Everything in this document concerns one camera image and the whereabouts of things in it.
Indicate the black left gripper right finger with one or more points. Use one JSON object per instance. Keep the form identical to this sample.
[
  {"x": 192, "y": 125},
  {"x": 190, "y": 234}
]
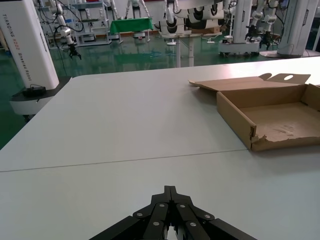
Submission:
[{"x": 192, "y": 220}]

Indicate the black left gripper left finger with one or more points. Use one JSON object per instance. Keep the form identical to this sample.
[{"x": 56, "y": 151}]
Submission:
[{"x": 150, "y": 220}]

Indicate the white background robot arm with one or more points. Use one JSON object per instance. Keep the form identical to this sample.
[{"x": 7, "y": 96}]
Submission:
[{"x": 65, "y": 32}]

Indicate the cardboard box with torn edge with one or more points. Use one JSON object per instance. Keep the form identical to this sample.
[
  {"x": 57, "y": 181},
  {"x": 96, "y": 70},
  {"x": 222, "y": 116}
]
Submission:
[{"x": 275, "y": 115}]

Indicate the background cardboard box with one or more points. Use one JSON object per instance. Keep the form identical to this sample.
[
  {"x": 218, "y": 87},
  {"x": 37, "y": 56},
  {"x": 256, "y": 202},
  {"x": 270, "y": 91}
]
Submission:
[{"x": 207, "y": 30}]

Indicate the white legged table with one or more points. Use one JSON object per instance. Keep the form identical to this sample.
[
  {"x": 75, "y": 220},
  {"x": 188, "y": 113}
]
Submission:
[{"x": 191, "y": 50}]

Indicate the white metal rack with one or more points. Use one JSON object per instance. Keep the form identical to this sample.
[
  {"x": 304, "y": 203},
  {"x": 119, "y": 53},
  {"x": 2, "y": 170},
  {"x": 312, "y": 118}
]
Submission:
[{"x": 86, "y": 38}]

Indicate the black background gripper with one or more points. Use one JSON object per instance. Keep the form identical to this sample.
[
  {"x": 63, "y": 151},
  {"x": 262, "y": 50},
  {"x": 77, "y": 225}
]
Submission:
[
  {"x": 251, "y": 33},
  {"x": 265, "y": 40}
]

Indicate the green cloth table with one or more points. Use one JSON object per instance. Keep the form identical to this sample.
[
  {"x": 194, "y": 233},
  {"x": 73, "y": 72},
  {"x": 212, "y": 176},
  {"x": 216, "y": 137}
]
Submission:
[{"x": 130, "y": 25}]

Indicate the white robot column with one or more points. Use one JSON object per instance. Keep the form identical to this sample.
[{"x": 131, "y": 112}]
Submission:
[{"x": 241, "y": 20}]

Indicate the white black robot shells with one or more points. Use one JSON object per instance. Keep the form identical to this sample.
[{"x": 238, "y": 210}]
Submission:
[{"x": 215, "y": 15}]

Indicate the large white robot pedestal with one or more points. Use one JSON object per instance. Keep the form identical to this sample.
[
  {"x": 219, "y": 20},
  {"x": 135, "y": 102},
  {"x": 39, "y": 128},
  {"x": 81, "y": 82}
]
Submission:
[{"x": 295, "y": 25}]

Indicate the white Tianqing robot pedestal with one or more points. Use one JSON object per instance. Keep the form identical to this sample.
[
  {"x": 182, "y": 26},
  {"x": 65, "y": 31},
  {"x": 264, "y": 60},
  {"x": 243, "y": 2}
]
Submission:
[{"x": 25, "y": 37}]

